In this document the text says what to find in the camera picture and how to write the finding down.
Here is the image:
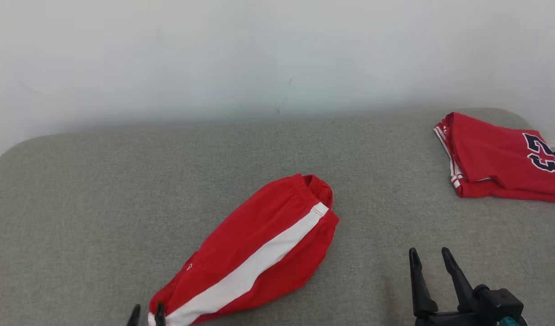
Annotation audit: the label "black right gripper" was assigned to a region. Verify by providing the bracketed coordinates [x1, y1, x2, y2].
[409, 247, 500, 326]

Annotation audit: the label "red shorts with white stripe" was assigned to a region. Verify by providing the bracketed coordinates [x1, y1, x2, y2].
[148, 173, 340, 326]

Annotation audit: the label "red white basketball jersey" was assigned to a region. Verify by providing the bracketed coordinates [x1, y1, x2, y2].
[434, 112, 555, 203]

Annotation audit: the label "grey fabric sofa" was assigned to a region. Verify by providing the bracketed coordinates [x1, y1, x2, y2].
[0, 107, 555, 326]

